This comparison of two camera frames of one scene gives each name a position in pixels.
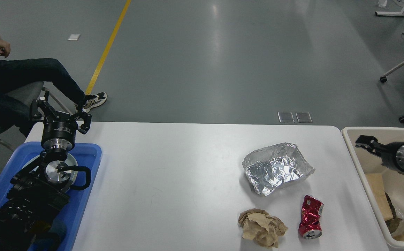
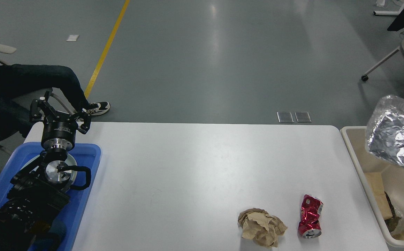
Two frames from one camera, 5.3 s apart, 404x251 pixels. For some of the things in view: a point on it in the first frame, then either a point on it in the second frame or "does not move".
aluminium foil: x=271 y=167 to x=388 y=136
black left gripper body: x=59 y=132 does not move
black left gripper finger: x=84 y=128 does not move
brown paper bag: x=376 y=181 does not move
